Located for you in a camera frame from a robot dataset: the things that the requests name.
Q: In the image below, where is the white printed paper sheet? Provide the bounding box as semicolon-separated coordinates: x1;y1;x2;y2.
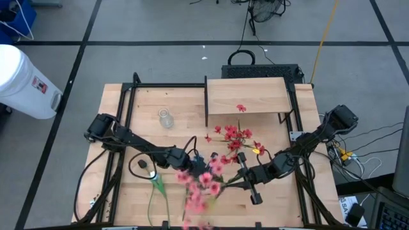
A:
338;195;368;228

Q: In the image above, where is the black floor fan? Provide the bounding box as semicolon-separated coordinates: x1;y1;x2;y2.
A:
247;0;290;36

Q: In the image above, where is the yellow power plug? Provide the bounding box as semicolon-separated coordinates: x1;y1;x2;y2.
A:
339;149;354;162

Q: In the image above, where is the light wooden shelf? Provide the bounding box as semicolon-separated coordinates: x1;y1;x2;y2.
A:
204;75;293;128

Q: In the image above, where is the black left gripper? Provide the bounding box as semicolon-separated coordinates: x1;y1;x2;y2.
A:
164;146;210;178

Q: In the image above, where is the white trash bin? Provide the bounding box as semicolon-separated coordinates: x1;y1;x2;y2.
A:
0;43;64;120

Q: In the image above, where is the black computer keyboard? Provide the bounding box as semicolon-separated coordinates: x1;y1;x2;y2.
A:
370;187;409;230

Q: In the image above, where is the clear glass vase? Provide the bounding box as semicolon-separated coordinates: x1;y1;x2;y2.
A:
158;107;175;130

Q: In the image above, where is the yellow cable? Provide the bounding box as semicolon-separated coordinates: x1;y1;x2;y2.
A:
309;0;340;84

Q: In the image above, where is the white artificial tulip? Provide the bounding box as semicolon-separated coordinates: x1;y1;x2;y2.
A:
147;171;171;228

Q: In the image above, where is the red artificial flower bunch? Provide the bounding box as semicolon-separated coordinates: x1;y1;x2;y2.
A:
204;103;266;165

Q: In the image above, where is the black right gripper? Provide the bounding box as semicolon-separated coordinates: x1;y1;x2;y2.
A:
225;151;277;206

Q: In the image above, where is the small black device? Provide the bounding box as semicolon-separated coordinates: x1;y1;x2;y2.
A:
345;203;366;227

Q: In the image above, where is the large computer monitor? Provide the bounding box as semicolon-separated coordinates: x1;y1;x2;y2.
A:
392;107;409;199

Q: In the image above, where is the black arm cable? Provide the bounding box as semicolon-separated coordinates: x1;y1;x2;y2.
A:
73;148;108;223

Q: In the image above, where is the blue storage bin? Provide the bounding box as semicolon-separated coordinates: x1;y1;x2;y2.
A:
0;0;38;45

